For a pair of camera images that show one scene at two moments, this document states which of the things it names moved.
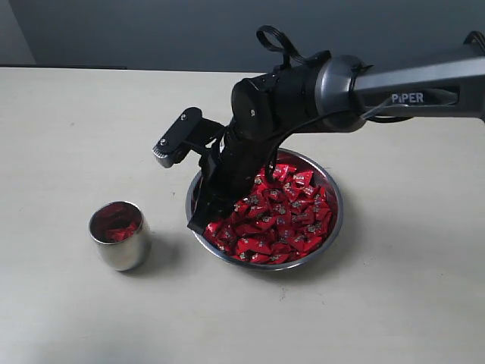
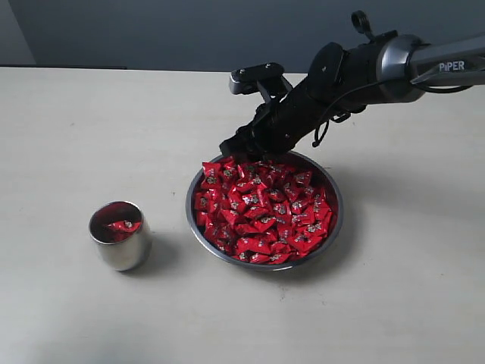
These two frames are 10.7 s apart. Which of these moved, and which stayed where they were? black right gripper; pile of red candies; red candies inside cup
Moved: black right gripper
Stayed: pile of red candies; red candies inside cup
